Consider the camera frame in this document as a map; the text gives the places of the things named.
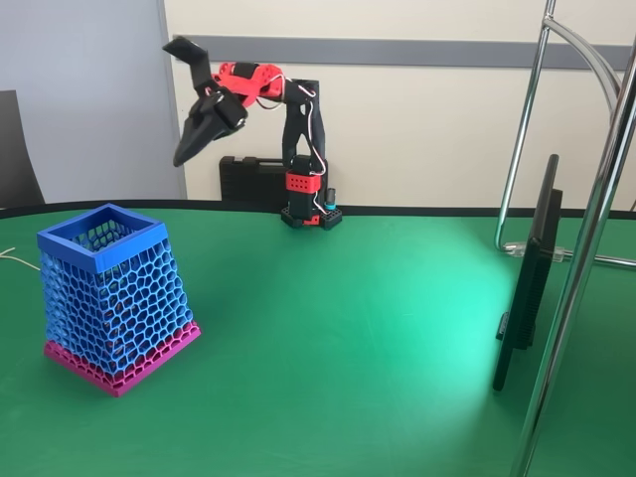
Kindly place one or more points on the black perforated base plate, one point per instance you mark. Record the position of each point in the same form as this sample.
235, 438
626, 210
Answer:
332, 218

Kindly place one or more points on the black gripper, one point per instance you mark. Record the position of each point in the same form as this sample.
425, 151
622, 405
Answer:
215, 120

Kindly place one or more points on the chrome tube stand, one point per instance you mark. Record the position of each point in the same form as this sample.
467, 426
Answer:
526, 99

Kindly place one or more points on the blue and magenta mesh basket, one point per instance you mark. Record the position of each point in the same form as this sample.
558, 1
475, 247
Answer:
99, 253

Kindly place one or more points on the grey wall rail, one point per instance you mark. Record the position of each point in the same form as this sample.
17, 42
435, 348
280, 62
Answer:
447, 52

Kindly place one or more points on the green cloth mat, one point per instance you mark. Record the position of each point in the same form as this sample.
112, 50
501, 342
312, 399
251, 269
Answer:
348, 348

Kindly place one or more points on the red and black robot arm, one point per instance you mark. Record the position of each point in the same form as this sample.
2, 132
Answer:
293, 109

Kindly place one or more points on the black chair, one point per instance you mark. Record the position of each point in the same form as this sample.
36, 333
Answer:
17, 159

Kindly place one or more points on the black plastic tool case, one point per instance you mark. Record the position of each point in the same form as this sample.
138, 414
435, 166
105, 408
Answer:
253, 179

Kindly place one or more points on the clear plastic clip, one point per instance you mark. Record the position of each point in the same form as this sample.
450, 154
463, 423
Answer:
517, 247

